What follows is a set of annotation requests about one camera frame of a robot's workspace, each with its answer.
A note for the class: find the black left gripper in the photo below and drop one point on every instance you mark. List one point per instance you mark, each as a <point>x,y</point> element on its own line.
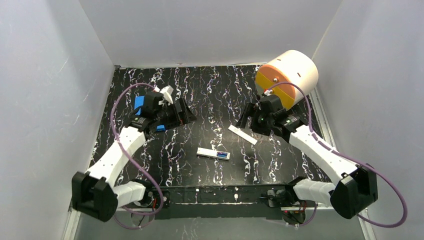
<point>178,112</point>

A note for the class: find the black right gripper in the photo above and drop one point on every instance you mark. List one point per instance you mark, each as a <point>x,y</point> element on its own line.
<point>253,117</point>

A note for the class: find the white remote battery cover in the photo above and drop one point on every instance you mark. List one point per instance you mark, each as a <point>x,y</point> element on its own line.
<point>242,134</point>

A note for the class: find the white remote control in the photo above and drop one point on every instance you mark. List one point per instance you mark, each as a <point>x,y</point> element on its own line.
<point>210,153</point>

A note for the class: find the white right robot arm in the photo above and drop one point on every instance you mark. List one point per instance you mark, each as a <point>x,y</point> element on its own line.
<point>352,187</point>

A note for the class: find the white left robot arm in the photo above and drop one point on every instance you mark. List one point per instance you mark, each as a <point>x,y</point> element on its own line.
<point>94,192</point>

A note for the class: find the blue flat box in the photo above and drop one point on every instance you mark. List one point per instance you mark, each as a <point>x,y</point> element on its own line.
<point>138,102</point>

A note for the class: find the white round drawer cabinet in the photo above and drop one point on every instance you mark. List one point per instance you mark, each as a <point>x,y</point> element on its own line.
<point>293,67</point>

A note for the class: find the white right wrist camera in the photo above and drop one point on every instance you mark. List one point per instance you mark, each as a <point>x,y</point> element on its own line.
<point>268,92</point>

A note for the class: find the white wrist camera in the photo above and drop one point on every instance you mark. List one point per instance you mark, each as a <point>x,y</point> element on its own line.
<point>166,95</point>
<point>268,92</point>

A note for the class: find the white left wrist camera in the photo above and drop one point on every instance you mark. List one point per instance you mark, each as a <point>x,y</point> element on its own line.
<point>166,95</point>

